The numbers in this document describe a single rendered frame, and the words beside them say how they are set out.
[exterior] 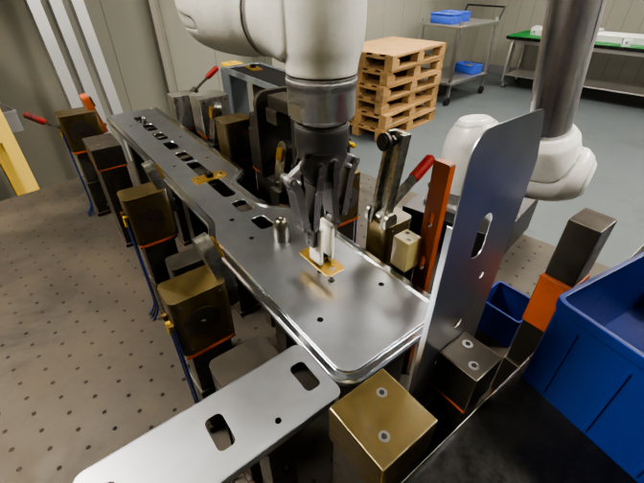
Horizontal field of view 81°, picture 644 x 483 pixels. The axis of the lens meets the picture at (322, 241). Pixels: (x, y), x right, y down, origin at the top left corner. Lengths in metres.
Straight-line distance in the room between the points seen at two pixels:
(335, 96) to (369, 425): 0.37
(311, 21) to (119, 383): 0.81
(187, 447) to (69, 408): 0.52
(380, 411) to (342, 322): 0.19
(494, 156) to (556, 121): 0.75
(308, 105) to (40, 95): 2.79
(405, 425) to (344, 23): 0.42
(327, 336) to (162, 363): 0.51
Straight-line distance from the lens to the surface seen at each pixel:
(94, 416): 0.96
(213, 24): 0.56
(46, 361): 1.11
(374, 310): 0.60
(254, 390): 0.52
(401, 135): 0.64
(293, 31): 0.47
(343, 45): 0.47
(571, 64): 1.01
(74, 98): 2.80
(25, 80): 3.15
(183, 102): 1.55
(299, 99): 0.49
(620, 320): 0.68
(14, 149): 2.55
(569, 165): 1.13
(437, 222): 0.63
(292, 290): 0.63
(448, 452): 0.46
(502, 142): 0.33
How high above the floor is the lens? 1.43
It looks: 36 degrees down
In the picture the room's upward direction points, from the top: straight up
